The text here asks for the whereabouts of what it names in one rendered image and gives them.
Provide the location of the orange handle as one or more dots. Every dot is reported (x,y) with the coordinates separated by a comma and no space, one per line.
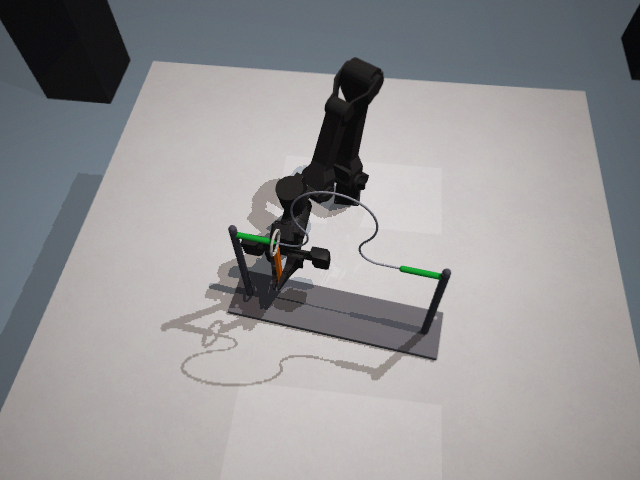
(276,253)

